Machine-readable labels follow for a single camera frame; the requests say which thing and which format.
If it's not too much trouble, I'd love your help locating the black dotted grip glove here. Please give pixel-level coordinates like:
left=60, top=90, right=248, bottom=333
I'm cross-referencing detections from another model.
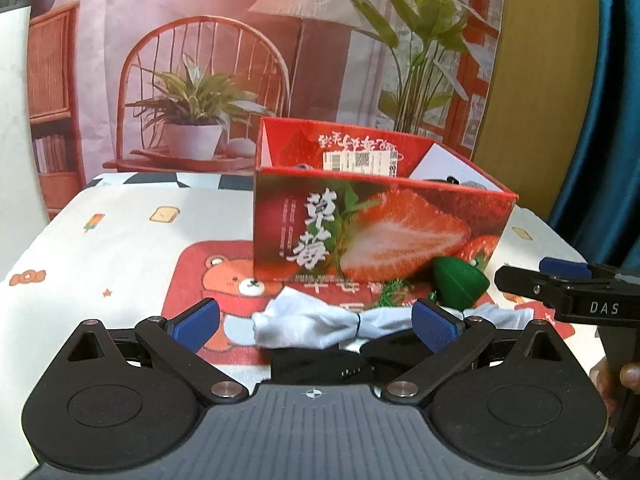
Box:
left=269, top=330, right=433, bottom=387

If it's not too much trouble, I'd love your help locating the green fabric sachet with tassel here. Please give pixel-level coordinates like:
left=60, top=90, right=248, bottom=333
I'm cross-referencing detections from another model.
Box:
left=374, top=256, right=490, bottom=311

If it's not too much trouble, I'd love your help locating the printed room scene backdrop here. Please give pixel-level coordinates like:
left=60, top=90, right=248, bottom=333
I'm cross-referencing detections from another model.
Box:
left=27, top=0, right=503, bottom=214

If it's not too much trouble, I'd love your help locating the red strawberry cardboard box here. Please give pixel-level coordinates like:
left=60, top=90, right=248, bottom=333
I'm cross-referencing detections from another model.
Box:
left=253, top=118, right=518, bottom=283

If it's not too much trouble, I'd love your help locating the cartoon bear tablecloth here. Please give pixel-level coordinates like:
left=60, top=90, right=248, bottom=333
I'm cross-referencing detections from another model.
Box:
left=1, top=174, right=606, bottom=479

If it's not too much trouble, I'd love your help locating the white marble board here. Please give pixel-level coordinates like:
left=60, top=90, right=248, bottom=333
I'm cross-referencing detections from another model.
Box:
left=0, top=6, right=49, bottom=275

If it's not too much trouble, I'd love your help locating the person's right hand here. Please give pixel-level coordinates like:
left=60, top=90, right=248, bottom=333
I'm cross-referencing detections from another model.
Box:
left=589, top=359, right=640, bottom=416

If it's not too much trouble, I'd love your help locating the white cloth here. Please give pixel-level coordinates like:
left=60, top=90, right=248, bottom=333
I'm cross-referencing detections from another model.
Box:
left=250, top=286, right=536, bottom=351

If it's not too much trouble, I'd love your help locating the blue curtain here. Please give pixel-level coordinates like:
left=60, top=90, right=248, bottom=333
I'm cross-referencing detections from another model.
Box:
left=549, top=0, right=639, bottom=271

